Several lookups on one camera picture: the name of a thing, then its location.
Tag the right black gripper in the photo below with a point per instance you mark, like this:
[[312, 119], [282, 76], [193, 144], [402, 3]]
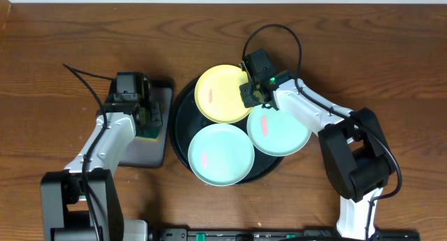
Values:
[[247, 101]]

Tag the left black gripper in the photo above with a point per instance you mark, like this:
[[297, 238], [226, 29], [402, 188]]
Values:
[[155, 110]]

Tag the green yellow sponge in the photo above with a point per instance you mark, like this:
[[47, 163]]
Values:
[[150, 134]]

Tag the yellow plate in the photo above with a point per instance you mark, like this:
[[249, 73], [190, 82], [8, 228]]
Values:
[[217, 94]]

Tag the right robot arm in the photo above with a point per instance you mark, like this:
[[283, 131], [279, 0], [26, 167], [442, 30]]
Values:
[[356, 156]]

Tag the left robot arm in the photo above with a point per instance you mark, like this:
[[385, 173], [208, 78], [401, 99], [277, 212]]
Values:
[[80, 202]]

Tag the black rectangular sponge tray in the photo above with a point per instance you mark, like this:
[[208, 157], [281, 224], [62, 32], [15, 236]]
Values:
[[146, 154]]

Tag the round black serving tray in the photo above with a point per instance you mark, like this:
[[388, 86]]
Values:
[[185, 120]]

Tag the light blue plate right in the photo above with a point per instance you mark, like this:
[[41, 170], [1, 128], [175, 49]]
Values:
[[276, 133]]

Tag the light blue plate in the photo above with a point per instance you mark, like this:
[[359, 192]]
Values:
[[276, 133], [221, 155]]

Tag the light blue plate front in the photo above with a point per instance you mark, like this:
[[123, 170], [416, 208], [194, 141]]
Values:
[[221, 155]]

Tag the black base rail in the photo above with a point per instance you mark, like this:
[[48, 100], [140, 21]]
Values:
[[181, 234]]

